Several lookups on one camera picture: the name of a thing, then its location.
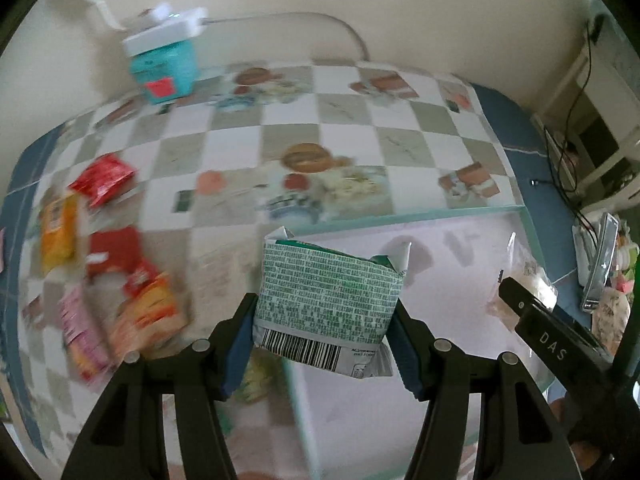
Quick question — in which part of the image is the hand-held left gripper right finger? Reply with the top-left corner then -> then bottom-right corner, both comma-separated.
387,302 -> 583,480

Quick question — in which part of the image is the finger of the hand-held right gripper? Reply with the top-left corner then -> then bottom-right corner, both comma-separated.
515,309 -> 613,396
498,276 -> 608,356

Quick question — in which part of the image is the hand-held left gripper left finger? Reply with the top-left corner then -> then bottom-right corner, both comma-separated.
60,292 -> 258,480

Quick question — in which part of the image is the clear bread packet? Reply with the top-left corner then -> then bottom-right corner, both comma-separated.
487,232 -> 558,331

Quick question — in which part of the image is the white tray with teal rim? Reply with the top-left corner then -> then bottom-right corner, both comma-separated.
270,205 -> 566,480

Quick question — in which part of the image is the orange bread packet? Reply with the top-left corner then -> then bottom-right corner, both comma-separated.
107,272 -> 183,361

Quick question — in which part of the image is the green printed snack packet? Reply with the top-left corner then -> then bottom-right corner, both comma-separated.
252,226 -> 413,380

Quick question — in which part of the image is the pink snack packet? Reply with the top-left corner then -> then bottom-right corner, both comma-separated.
57,285 -> 113,386

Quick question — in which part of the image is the beige printed bag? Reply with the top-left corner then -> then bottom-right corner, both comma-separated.
592,285 -> 632,353

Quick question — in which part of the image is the white dish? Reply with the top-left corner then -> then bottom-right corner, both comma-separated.
571,224 -> 601,286

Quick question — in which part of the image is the silver flat device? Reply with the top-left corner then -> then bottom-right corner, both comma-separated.
580,212 -> 621,311

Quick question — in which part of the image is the dark red snack packet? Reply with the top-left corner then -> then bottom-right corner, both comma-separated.
86,226 -> 143,281

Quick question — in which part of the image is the orange snack packet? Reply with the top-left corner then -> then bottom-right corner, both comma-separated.
39,192 -> 81,276

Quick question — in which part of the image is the shiny red snack packet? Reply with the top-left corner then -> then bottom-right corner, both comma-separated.
67,154 -> 137,210

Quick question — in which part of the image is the white shelf unit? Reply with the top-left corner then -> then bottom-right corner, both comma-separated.
530,5 -> 640,201

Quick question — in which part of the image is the teal box with red label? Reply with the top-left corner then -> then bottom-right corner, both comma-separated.
129,40 -> 197,106

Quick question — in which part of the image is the white power strip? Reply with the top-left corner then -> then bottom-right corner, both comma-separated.
122,2 -> 211,58

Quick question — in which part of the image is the black cable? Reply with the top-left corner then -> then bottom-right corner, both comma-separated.
545,10 -> 603,231

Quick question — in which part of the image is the white power cable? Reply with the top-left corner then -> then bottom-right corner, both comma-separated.
205,11 -> 371,61

